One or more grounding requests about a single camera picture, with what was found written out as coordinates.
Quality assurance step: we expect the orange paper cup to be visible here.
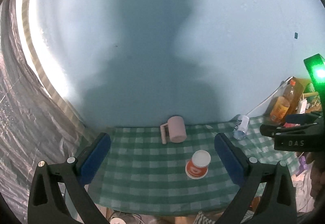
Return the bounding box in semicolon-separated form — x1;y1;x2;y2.
185;150;211;180

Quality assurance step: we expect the person's right hand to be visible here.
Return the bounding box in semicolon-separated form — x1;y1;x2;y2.
306;152;324;214

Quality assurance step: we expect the pink tissue pack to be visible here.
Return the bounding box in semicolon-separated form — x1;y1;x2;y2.
283;122;300;128

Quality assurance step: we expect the orange drink bottle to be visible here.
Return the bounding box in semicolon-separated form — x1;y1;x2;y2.
270;79;296;123

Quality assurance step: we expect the clear plastic water bottle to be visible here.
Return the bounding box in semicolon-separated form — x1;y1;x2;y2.
233;115;249;140

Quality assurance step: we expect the silver foil curtain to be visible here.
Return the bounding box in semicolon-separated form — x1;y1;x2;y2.
1;0;80;223

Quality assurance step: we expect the striped fuzzy clothing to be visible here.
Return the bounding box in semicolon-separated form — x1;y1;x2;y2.
193;211;220;224

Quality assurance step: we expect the pink mug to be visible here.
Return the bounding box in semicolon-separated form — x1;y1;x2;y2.
160;116;187;144

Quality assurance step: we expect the green checkered tablecloth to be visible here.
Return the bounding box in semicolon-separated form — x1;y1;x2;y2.
86;114;303;217

